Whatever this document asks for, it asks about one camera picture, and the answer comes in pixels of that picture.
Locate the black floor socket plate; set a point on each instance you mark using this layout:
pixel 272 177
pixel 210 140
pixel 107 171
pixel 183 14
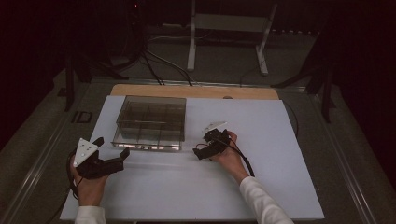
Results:
pixel 82 117

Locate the black floor stand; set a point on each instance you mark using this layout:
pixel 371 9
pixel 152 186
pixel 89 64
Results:
pixel 326 96
pixel 69 87

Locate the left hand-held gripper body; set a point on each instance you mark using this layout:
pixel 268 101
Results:
pixel 99 168

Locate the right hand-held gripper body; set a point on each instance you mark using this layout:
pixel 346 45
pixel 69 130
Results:
pixel 216 140

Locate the white metal stand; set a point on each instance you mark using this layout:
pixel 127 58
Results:
pixel 229 23

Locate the person's right hand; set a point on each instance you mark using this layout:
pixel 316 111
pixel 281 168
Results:
pixel 232 161

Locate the grey round table grommet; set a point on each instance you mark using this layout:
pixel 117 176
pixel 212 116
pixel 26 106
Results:
pixel 228 97

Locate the dark transparent drawer box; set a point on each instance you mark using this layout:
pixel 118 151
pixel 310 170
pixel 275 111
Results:
pixel 149 124

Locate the wooden table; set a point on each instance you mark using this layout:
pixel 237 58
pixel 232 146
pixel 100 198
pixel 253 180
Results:
pixel 193 91

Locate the white board mat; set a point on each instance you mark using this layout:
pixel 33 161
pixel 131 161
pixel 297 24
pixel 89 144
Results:
pixel 186 193

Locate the person's left hand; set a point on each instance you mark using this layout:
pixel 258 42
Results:
pixel 90 189

